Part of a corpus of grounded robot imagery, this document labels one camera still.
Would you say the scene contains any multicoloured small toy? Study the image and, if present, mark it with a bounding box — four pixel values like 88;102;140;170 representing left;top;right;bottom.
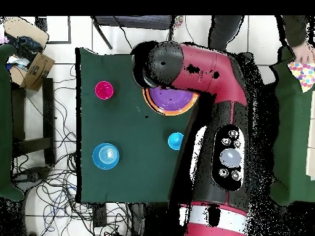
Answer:
173;15;185;28

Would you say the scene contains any tangle of floor cables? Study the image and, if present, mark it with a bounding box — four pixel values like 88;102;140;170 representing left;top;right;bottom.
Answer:
10;63;146;236

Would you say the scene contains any pink cup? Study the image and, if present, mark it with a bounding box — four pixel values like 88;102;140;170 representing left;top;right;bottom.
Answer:
95;81;114;101

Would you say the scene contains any small blue bowl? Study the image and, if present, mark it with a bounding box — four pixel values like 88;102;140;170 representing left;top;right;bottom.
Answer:
92;143;121;171

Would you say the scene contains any cardboard box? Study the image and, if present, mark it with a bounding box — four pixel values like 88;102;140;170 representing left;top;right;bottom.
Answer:
2;16;57;92

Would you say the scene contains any purple bowl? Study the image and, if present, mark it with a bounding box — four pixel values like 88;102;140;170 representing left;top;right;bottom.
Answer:
148;87;194;112

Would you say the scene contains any black metal frame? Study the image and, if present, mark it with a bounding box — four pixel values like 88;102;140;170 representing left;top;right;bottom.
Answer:
34;15;73;45

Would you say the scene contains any black power adapter box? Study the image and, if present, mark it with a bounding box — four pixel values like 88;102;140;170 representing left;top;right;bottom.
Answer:
92;203;108;228

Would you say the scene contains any green cloth covered table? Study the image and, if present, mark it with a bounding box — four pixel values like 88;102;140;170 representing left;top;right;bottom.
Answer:
0;43;25;202
269;45;315;207

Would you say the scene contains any black folding chair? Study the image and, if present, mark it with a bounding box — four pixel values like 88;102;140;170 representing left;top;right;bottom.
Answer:
90;15;176;55

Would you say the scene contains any polka dot paper sheet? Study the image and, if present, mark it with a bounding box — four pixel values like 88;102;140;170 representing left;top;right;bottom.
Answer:
287;61;315;93

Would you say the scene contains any blue cup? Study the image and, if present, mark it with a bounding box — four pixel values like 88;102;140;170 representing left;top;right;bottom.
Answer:
167;132;185;151

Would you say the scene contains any large orange bowl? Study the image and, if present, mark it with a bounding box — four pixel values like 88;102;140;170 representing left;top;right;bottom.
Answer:
142;87;199;117

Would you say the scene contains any person's hand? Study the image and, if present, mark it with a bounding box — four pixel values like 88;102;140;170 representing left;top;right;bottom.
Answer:
292;41;315;65

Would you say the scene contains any grey black floor base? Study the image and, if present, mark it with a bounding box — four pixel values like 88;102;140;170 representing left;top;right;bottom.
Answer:
10;165;52;192

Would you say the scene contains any black plastic bag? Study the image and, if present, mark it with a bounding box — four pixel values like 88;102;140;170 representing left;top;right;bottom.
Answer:
13;36;46;62

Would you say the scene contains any dark green tablecloth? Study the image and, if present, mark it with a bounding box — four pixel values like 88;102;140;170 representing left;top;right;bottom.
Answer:
74;47;200;205

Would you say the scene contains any person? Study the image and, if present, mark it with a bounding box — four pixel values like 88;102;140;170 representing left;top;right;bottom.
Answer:
207;15;245;52

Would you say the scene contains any black bench stand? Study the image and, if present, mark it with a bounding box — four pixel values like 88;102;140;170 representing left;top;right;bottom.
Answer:
10;77;57;165

